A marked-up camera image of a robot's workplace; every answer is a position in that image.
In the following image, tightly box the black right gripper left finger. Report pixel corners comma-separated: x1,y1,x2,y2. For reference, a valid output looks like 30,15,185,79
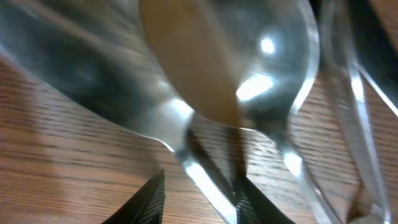
103,169,165,224

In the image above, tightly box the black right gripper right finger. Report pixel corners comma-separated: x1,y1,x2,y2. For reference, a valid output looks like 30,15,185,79
235,177,295,224

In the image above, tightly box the large metal spoon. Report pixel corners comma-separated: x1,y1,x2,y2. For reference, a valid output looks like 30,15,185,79
1,0,238,223
213,0,339,223

